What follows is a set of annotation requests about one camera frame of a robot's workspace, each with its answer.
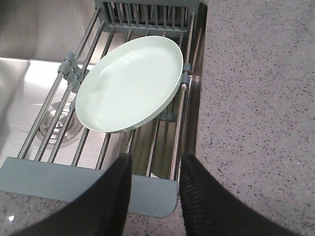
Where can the stainless steel sink basin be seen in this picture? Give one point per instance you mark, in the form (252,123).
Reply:
(29,27)

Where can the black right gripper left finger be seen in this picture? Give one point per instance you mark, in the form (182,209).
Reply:
(99,211)

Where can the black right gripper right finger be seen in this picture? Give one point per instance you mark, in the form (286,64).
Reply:
(210,210)

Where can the pale green round plate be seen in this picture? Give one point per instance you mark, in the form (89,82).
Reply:
(131,85)

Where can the teal steel drying rack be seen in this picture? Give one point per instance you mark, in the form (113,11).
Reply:
(64,173)

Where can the round steel sink drain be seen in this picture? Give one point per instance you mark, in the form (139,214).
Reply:
(72,130)

